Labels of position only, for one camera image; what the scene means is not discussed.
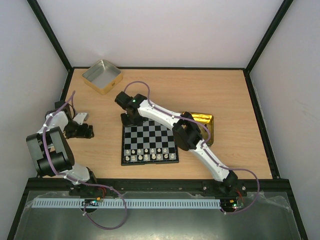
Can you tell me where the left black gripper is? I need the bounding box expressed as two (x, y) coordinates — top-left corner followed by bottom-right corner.
(64, 120), (94, 139)

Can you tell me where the black magnetic chess board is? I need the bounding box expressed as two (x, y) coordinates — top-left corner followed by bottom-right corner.
(121, 119), (179, 166)

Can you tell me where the gold square tin box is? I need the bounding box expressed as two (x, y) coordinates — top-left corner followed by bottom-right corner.
(82, 59), (123, 95)

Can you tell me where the gold tin lid tray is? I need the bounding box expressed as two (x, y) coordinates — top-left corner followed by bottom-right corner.
(181, 112), (214, 149)

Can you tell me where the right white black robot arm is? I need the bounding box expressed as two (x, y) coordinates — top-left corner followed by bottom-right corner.
(114, 91), (238, 196)

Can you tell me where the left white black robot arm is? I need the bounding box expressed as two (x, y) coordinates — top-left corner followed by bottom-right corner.
(26, 100), (97, 191)

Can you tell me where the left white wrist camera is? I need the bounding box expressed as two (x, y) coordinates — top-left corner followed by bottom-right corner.
(73, 112), (89, 125)

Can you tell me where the black aluminium frame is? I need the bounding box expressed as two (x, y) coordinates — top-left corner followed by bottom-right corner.
(4, 0), (310, 240)

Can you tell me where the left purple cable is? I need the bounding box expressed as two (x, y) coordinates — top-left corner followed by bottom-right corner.
(41, 90), (128, 231)

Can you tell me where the purple cable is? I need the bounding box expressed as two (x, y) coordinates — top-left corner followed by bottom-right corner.
(41, 90), (128, 231)
(123, 81), (261, 216)

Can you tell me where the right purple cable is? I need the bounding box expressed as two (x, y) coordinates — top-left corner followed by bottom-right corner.
(123, 81), (261, 216)

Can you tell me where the grey slotted cable duct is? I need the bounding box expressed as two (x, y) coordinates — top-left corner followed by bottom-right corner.
(31, 198), (221, 209)

